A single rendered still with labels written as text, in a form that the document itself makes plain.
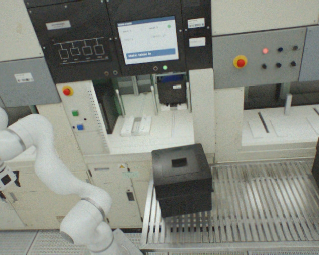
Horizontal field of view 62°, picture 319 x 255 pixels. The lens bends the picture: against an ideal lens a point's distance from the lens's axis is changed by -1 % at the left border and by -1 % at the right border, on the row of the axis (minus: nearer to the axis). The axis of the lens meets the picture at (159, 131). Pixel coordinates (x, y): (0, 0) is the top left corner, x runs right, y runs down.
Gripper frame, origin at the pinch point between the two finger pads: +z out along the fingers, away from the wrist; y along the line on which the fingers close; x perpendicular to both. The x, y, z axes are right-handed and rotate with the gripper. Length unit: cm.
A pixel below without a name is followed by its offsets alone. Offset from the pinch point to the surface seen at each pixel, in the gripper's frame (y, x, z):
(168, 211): 35, -74, 20
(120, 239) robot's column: 13, -57, 25
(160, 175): 39, -69, 0
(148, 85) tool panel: 146, 4, 7
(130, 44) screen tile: 69, -44, -56
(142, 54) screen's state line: 71, -49, -50
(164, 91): 119, -30, -3
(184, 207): 39, -81, 19
